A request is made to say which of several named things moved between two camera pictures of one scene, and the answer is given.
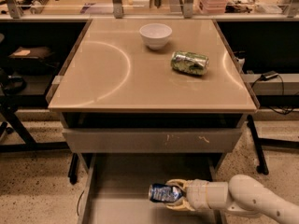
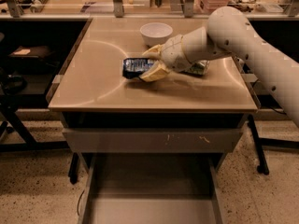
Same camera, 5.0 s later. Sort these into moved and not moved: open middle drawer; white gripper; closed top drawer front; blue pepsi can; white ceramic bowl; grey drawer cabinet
Moved: white gripper; blue pepsi can
Not moved: open middle drawer; closed top drawer front; white ceramic bowl; grey drawer cabinet
